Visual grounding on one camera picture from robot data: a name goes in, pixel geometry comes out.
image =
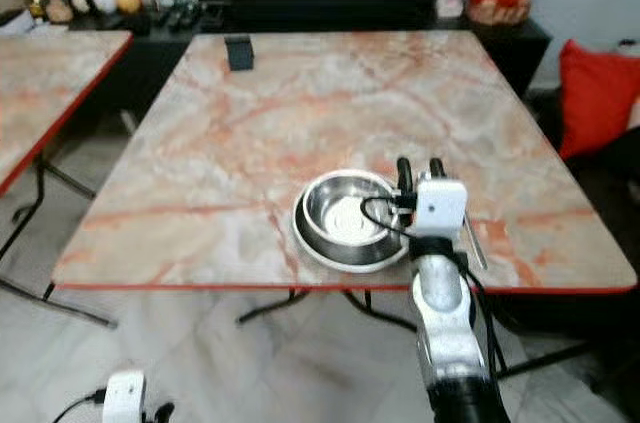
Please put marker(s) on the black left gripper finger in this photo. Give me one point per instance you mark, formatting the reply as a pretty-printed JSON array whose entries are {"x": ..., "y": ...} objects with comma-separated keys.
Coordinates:
[{"x": 161, "y": 412}]

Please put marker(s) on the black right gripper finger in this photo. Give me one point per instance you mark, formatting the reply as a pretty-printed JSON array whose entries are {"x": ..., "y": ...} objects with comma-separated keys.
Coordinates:
[
  {"x": 406, "y": 181},
  {"x": 437, "y": 169}
]

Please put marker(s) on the silver metal fork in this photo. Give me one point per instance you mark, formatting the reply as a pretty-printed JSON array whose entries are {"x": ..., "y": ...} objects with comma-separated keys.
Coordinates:
[{"x": 475, "y": 243}]

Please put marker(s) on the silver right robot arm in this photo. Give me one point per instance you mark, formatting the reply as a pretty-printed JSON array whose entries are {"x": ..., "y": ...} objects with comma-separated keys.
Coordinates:
[{"x": 445, "y": 313}]

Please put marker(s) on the stainless steel bowl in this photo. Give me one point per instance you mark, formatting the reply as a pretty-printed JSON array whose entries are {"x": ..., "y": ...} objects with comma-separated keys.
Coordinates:
[{"x": 350, "y": 208}]

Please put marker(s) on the white round plate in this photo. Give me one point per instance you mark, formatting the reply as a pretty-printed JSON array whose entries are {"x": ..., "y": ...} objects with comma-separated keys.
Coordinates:
[{"x": 345, "y": 258}]

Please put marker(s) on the black metal table legs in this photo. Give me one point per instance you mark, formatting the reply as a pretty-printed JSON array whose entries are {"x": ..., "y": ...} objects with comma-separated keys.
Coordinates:
[
  {"x": 50, "y": 233},
  {"x": 370, "y": 308}
]

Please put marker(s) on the red cushion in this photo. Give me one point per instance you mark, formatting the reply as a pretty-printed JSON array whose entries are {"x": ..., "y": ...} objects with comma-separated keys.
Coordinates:
[{"x": 598, "y": 98}]

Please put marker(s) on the black phone stand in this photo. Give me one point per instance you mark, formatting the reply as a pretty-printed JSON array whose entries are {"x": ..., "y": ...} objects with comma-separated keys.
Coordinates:
[{"x": 240, "y": 53}]

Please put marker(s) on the clear jar with red lid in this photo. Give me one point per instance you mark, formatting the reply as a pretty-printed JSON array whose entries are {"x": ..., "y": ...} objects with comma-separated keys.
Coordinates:
[{"x": 50, "y": 1}]

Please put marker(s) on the small black device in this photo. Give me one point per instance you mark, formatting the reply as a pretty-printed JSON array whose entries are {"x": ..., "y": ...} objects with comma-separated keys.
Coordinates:
[{"x": 180, "y": 3}]

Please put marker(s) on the small dark figurine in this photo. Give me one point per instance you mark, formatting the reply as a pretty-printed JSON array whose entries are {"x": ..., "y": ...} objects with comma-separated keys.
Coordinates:
[{"x": 82, "y": 1}]

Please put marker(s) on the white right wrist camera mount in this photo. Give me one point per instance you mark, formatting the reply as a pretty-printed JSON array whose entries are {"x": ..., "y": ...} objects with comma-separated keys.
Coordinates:
[{"x": 442, "y": 208}]

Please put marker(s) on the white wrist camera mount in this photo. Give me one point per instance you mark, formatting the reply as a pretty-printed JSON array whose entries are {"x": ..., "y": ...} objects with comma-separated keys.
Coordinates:
[
  {"x": 124, "y": 395},
  {"x": 442, "y": 208}
]

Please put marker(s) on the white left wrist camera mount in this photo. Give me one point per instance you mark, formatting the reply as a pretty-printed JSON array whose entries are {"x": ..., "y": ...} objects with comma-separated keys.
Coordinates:
[{"x": 124, "y": 395}]

